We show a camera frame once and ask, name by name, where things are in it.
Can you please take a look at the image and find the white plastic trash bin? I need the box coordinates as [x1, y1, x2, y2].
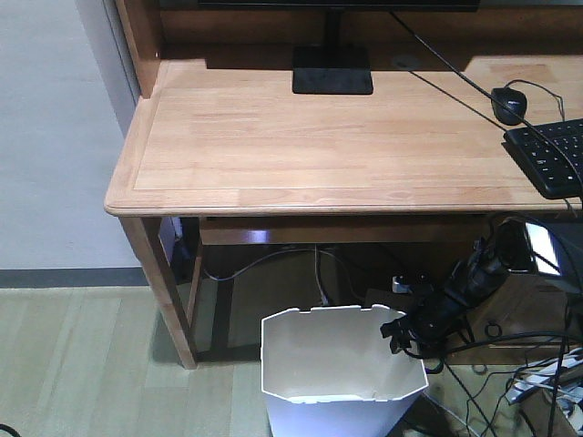
[261, 304, 428, 436]

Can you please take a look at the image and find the black keyboard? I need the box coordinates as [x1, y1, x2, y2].
[503, 118, 582, 199]

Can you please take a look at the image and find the black computer mouse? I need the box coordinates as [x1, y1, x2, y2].
[491, 86, 527, 127]

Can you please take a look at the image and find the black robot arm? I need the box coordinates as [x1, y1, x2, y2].
[380, 216, 582, 356]

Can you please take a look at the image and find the black computer monitor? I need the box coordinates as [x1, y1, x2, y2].
[198, 1, 479, 96]

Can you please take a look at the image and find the wooden drawer cabinet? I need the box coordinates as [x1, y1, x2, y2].
[449, 215, 582, 364]

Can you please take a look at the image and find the grey cable under desk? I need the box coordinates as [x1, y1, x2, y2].
[202, 247, 338, 281]

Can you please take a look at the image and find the black monitor cable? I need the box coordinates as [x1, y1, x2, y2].
[389, 11, 583, 215]

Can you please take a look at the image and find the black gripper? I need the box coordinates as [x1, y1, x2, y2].
[380, 274, 472, 354]

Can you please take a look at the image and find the black mouse cable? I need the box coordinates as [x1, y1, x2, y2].
[504, 79, 568, 123]

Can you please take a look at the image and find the wooden desk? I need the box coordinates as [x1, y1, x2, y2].
[104, 1, 563, 369]

